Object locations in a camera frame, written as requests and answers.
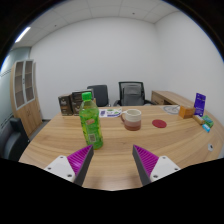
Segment white sheet with circle print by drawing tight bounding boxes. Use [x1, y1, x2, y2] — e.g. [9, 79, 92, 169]
[163, 104, 182, 115]

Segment black mesh office chair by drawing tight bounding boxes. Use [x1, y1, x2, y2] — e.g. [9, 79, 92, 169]
[113, 81, 155, 108]

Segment wooden side desk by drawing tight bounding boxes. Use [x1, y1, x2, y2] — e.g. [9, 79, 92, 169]
[150, 90, 196, 108]

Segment orange cardboard box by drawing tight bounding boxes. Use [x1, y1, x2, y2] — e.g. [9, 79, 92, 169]
[178, 105, 196, 120]

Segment flat round red coaster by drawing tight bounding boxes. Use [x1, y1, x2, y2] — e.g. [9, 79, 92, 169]
[151, 119, 168, 129]

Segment small tan box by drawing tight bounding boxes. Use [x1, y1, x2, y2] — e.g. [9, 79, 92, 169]
[192, 114, 205, 126]

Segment wooden shelf cabinet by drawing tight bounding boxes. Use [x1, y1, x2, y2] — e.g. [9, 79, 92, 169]
[9, 59, 44, 137]

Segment green drink bottle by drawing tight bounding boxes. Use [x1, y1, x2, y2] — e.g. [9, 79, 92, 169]
[78, 91, 104, 151]

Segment dark grey chair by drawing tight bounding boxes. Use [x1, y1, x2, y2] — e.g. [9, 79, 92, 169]
[87, 84, 111, 108]

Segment blue packet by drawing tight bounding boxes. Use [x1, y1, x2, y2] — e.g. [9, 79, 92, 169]
[201, 123, 212, 134]

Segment small dark brown box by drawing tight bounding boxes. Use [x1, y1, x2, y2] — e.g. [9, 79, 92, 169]
[57, 94, 74, 117]

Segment black armchair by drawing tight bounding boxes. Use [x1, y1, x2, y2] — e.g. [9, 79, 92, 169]
[0, 117, 31, 162]

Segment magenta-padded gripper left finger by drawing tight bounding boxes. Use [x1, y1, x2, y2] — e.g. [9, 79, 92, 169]
[43, 144, 95, 187]

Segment green packet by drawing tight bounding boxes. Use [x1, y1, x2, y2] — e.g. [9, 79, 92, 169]
[201, 115, 215, 129]

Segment rectangular ceiling light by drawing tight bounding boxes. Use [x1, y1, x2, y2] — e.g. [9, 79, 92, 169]
[14, 26, 32, 44]

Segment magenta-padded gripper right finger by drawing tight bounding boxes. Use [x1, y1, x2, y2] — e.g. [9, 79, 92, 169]
[132, 144, 182, 187]

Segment white and brown mug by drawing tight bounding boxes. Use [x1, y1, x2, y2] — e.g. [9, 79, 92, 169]
[119, 108, 143, 132]

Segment purple pouch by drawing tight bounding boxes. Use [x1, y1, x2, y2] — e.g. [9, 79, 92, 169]
[193, 92, 207, 118]

